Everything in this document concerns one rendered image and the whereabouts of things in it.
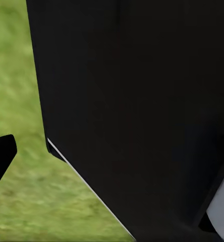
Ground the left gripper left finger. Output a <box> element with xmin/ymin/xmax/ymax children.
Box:
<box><xmin>0</xmin><ymin>134</ymin><xmax>17</xmax><ymax>180</ymax></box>

